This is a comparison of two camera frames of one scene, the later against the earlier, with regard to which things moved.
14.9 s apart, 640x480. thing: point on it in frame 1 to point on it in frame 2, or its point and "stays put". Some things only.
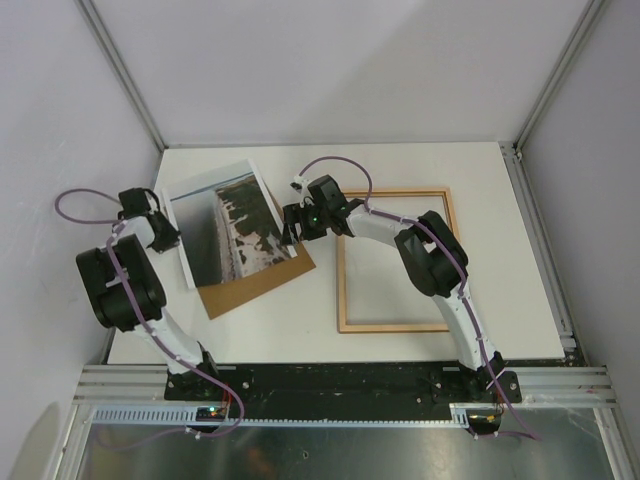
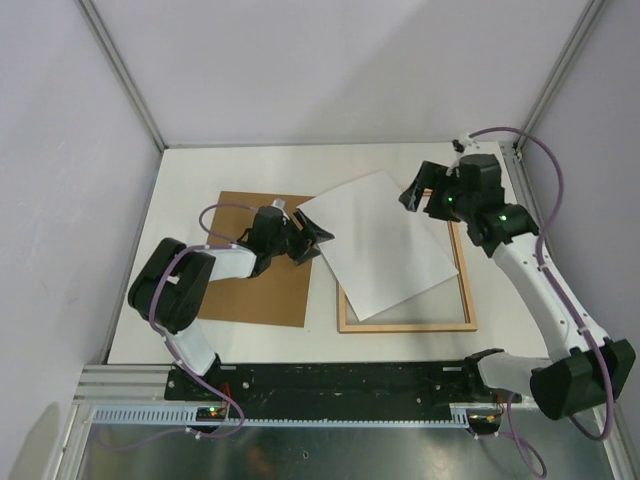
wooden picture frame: x=343 y=327 stays put
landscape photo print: x=227 y=224 to x=382 y=252
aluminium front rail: x=553 y=386 stays put
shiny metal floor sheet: x=490 y=444 stays put
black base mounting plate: x=343 y=384 stays put
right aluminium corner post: x=558 y=74 stays put
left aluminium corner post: x=122 y=69 stays put
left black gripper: x=171 y=240 to x=312 y=236
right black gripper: x=296 y=214 to x=432 y=176
